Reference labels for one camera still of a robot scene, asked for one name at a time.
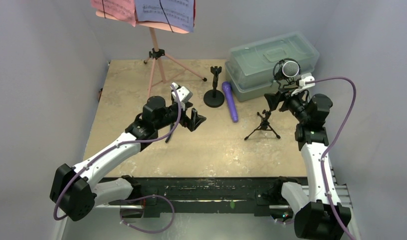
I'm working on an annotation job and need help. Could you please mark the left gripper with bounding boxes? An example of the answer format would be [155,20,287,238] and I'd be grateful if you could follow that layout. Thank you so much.
[154,100,205,131]

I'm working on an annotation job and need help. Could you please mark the black tripod mic stand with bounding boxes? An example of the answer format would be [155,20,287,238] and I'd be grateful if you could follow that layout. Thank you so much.
[244,92,281,141]

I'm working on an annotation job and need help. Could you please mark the black round-base mic stand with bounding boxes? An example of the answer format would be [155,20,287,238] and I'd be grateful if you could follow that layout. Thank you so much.
[203,66,225,108]

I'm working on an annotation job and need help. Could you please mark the silver condenser microphone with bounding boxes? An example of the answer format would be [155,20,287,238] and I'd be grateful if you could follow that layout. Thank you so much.
[272,58,301,85]

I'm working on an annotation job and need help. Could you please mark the purple microphone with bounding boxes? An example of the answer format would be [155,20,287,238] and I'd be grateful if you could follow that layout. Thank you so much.
[221,81,239,123]

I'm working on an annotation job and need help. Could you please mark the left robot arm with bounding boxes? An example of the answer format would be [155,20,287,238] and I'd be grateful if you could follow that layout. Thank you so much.
[49,96,207,221]

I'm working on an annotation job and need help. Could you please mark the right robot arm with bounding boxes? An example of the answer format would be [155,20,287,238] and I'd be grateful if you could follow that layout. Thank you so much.
[264,90,352,240]

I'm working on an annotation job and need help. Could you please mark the translucent plastic storage box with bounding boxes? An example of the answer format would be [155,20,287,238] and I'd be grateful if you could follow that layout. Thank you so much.
[225,31,320,102]

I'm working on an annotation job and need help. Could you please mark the pink music stand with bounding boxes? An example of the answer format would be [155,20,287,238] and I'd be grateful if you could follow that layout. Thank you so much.
[95,9,208,100]

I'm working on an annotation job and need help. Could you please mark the blue sheet music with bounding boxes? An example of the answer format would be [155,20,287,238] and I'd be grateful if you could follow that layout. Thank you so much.
[134,0,195,32]

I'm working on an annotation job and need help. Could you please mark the blue-handled pliers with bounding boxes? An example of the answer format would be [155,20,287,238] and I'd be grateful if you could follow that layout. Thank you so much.
[164,123,175,144]

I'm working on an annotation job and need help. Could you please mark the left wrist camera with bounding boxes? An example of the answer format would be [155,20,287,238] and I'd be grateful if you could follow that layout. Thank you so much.
[171,82,193,110]

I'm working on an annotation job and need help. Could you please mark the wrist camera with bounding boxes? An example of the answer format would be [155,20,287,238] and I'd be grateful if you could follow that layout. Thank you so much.
[291,72,316,96]
[171,82,193,110]

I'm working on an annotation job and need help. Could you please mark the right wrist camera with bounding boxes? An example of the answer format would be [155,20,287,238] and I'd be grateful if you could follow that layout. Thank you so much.
[291,72,316,96]

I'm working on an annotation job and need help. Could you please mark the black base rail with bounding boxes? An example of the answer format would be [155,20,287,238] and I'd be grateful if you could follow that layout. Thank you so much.
[98,175,309,218]

